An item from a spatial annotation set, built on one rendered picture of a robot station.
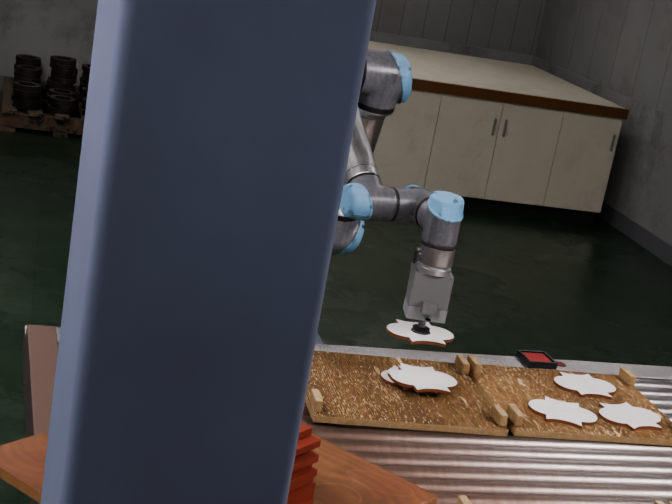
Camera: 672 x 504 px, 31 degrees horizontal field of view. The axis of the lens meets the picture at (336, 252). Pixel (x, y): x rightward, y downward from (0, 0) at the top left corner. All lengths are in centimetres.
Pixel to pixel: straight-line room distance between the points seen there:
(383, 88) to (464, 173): 557
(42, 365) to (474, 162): 619
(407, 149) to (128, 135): 774
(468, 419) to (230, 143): 207
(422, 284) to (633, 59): 666
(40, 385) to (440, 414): 81
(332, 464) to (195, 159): 152
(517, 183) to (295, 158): 803
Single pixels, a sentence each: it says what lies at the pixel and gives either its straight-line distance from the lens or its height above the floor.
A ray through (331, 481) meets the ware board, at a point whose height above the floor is 104.
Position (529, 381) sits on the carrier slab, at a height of 94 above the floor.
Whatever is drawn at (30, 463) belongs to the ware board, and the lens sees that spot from 187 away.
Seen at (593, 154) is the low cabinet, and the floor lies 51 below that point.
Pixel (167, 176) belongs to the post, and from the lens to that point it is 48.
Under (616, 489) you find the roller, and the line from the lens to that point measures 244.
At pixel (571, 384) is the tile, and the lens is 283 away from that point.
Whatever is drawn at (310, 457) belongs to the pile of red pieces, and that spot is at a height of 114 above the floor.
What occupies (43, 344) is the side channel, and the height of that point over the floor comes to 95.
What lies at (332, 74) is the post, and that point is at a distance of 49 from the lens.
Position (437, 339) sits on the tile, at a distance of 258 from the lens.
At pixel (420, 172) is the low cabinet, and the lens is 827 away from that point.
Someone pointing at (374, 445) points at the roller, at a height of 92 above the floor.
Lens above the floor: 190
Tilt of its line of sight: 16 degrees down
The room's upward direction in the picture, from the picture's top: 10 degrees clockwise
